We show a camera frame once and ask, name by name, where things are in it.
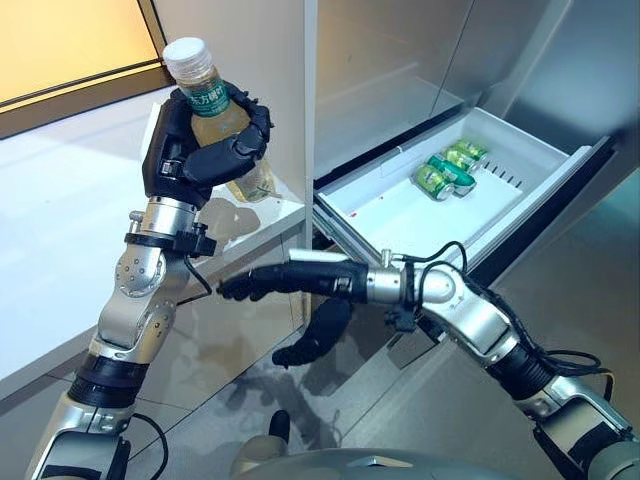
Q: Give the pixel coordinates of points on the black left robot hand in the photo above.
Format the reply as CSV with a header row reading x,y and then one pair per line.
x,y
170,150

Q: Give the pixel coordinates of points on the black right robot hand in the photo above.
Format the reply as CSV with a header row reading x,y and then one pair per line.
x,y
320,277

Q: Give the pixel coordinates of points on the clear yellow tea bottle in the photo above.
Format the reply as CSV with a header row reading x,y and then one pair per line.
x,y
200,80

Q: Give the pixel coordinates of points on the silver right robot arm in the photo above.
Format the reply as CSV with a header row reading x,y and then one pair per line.
x,y
475,310

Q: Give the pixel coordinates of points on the white fridge drawer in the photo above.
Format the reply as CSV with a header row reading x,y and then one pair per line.
x,y
425,220

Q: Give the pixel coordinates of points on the stainless steel fridge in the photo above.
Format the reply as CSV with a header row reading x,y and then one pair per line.
x,y
375,75

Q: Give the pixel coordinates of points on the white counter cabinet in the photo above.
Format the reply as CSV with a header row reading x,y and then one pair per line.
x,y
225,320

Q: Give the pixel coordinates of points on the light green drink can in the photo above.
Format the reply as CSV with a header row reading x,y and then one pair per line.
x,y
431,180
467,152

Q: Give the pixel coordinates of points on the black framed lit window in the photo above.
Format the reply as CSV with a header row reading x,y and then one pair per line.
x,y
60,50

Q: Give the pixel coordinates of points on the dark green drink can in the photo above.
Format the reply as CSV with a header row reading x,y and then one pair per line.
x,y
450,172

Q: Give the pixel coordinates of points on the grey robot torso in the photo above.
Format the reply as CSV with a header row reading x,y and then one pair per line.
x,y
325,462

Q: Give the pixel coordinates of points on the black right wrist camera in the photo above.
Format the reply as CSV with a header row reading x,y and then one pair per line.
x,y
400,317

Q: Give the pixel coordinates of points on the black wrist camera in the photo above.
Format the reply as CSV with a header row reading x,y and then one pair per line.
x,y
400,317
197,242

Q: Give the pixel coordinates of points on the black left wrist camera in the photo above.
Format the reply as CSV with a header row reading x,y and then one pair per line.
x,y
197,242

